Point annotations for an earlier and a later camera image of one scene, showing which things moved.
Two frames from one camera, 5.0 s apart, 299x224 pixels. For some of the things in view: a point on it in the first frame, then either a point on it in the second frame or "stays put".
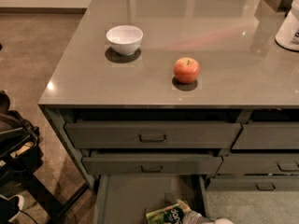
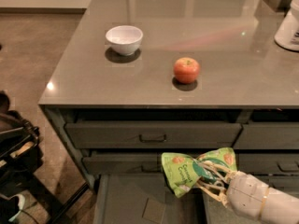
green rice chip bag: (168, 215) -> (185, 173)
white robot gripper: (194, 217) -> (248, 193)
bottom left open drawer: (126, 199) stays put
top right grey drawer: (267, 136) stays put
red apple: (186, 70) stays put
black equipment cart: (21, 156) stays put
